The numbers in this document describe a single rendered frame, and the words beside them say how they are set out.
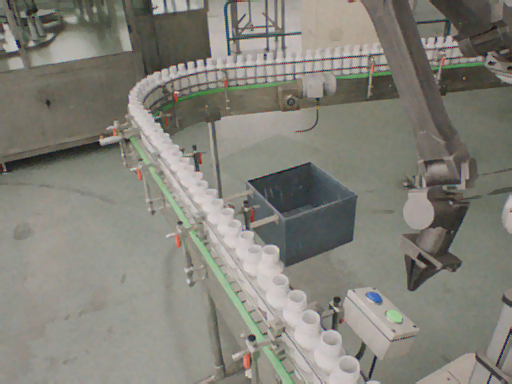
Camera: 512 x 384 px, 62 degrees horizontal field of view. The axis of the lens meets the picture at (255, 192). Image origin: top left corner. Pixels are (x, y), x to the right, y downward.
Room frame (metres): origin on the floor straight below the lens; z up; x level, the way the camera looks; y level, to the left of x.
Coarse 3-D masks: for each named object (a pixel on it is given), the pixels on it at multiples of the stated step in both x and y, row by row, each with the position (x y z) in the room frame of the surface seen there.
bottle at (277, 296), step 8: (272, 280) 0.66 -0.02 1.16; (280, 280) 0.67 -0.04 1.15; (288, 280) 0.65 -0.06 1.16; (272, 288) 0.64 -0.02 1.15; (280, 288) 0.64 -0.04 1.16; (288, 288) 0.65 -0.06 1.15; (272, 296) 0.64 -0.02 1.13; (280, 296) 0.63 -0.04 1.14; (288, 296) 0.64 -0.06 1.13; (272, 304) 0.63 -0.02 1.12; (280, 304) 0.63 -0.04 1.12; (280, 312) 0.62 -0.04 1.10
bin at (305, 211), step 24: (288, 168) 1.53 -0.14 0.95; (312, 168) 1.56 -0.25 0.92; (264, 192) 1.48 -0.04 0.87; (288, 192) 1.53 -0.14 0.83; (312, 192) 1.55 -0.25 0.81; (336, 192) 1.40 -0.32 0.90; (264, 216) 1.31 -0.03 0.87; (288, 216) 1.49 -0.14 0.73; (312, 216) 1.22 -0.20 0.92; (336, 216) 1.26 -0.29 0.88; (264, 240) 1.32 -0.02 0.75; (288, 240) 1.17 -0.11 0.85; (312, 240) 1.22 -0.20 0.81; (336, 240) 1.26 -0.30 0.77; (288, 264) 1.17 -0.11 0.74
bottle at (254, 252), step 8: (248, 248) 0.77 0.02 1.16; (256, 248) 0.77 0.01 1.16; (248, 256) 0.75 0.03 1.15; (256, 256) 0.74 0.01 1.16; (248, 264) 0.75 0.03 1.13; (256, 264) 0.74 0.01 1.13; (248, 272) 0.73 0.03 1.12; (256, 272) 0.73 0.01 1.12; (256, 280) 0.73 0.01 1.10; (248, 288) 0.74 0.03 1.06; (256, 296) 0.73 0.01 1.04; (256, 304) 0.73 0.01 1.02
